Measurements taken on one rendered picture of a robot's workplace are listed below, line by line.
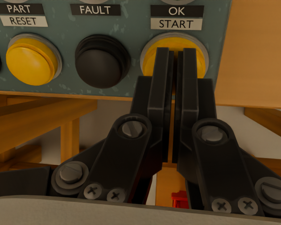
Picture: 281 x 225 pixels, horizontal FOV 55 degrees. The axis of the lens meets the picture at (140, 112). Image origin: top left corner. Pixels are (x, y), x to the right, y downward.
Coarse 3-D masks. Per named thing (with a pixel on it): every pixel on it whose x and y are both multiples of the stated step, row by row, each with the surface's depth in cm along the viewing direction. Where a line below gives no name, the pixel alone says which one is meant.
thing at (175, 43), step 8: (160, 40) 12; (168, 40) 12; (176, 40) 12; (184, 40) 12; (152, 48) 12; (176, 48) 12; (152, 56) 12; (176, 56) 12; (200, 56) 12; (144, 64) 13; (152, 64) 12; (176, 64) 12; (200, 64) 12; (144, 72) 13; (152, 72) 12; (176, 72) 12; (200, 72) 12
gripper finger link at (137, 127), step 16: (112, 128) 8; (128, 128) 8; (144, 128) 8; (112, 144) 8; (128, 144) 8; (144, 144) 8; (96, 160) 7; (112, 160) 7; (128, 160) 7; (144, 160) 8; (96, 176) 7; (112, 176) 7; (128, 176) 7; (80, 192) 7; (96, 192) 7; (112, 192) 6; (128, 192) 7; (144, 192) 9
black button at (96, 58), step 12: (84, 48) 12; (96, 48) 12; (108, 48) 12; (84, 60) 12; (96, 60) 12; (108, 60) 12; (120, 60) 12; (84, 72) 13; (96, 72) 13; (108, 72) 13; (120, 72) 13; (96, 84) 13; (108, 84) 13
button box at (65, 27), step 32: (0, 0) 12; (32, 0) 12; (64, 0) 12; (96, 0) 11; (128, 0) 11; (160, 0) 11; (192, 0) 11; (224, 0) 11; (0, 32) 13; (32, 32) 13; (64, 32) 13; (96, 32) 12; (128, 32) 12; (160, 32) 12; (192, 32) 12; (224, 32) 12; (0, 64) 14; (64, 64) 14; (128, 64) 13; (128, 96) 15
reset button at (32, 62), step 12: (12, 48) 13; (24, 48) 12; (36, 48) 13; (48, 48) 13; (12, 60) 13; (24, 60) 13; (36, 60) 13; (48, 60) 13; (12, 72) 13; (24, 72) 13; (36, 72) 13; (48, 72) 13; (36, 84) 14
